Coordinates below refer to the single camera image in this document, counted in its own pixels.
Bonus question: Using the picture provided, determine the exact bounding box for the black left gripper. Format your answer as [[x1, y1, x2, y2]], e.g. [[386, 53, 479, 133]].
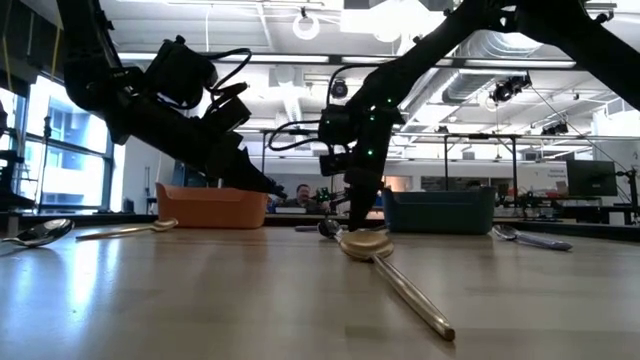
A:
[[192, 130, 289, 200]]

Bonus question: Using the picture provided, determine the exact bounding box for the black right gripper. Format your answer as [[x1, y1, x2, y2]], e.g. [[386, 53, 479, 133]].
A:
[[344, 107, 404, 233]]

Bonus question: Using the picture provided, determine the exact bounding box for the gold spoon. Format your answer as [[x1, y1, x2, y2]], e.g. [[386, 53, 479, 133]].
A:
[[75, 217, 180, 243], [338, 229, 457, 343]]

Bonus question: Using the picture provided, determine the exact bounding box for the silver spoon orange handle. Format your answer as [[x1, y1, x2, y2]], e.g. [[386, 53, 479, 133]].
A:
[[0, 218, 76, 249]]

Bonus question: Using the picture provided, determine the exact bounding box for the person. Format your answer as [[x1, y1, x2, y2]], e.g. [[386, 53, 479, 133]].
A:
[[279, 183, 331, 215]]

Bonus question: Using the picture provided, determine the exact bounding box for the orange plastic bin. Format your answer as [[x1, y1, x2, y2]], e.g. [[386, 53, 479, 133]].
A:
[[154, 182, 271, 230]]

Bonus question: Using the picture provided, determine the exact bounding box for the teal plastic bin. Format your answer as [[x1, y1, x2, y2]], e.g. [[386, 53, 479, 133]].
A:
[[382, 186, 497, 236]]

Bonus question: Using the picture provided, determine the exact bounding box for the long ceiling light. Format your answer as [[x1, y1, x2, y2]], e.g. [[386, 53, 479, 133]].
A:
[[115, 51, 396, 66]]

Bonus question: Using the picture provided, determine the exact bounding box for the large window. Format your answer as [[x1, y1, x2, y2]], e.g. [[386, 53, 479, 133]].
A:
[[0, 74, 117, 211]]

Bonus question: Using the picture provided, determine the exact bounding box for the background desk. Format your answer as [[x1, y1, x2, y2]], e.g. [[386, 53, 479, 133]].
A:
[[499, 195, 640, 225]]

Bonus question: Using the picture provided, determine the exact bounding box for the black computer monitor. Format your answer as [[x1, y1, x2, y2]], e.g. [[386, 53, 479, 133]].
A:
[[566, 159, 619, 198]]

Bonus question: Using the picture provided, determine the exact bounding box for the black equipment stand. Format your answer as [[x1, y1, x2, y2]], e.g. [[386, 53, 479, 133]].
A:
[[0, 149, 44, 211]]

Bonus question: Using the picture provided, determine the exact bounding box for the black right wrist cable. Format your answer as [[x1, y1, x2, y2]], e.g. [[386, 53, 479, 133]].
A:
[[266, 119, 331, 152]]

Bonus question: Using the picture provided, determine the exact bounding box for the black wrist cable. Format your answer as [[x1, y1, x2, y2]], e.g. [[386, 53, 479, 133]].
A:
[[266, 119, 331, 152], [203, 47, 254, 101]]

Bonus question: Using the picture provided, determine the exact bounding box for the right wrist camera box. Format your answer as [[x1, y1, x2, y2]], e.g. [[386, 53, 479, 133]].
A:
[[318, 151, 352, 178]]

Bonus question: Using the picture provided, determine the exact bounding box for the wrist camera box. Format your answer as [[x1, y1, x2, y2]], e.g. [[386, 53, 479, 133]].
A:
[[202, 94, 253, 135], [318, 151, 352, 178]]

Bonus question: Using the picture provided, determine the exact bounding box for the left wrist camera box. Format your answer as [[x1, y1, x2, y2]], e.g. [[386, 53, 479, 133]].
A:
[[202, 94, 253, 135]]

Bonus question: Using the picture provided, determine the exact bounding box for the black ceiling camera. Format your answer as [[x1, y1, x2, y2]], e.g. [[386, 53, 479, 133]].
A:
[[489, 74, 534, 104], [329, 78, 350, 100]]

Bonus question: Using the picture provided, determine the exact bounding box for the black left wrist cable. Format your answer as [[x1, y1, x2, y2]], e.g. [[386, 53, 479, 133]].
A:
[[203, 47, 254, 101]]

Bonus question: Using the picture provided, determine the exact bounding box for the white hanging ring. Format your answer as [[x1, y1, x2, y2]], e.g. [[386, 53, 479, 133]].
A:
[[292, 13, 322, 42]]

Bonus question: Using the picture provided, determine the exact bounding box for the black aluminium table frame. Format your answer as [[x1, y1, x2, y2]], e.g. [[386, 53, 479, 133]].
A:
[[0, 212, 640, 244]]

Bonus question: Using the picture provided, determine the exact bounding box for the silver ventilation duct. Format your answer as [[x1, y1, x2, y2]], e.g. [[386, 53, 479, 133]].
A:
[[442, 29, 544, 105]]

